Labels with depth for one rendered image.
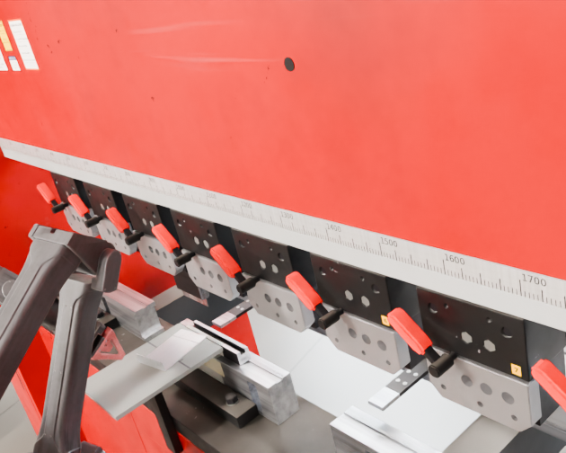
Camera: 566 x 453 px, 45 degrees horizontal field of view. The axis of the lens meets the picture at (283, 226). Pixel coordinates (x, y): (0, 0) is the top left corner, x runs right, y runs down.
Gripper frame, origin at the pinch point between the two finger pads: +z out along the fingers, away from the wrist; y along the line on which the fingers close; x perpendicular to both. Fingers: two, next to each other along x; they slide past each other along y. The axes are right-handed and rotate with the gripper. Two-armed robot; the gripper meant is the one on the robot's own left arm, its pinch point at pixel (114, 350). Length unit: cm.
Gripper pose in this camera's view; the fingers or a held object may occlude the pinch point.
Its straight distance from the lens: 147.0
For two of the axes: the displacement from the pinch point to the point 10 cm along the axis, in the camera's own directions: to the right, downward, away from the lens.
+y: -6.4, -1.6, 7.5
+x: -5.1, 8.2, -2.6
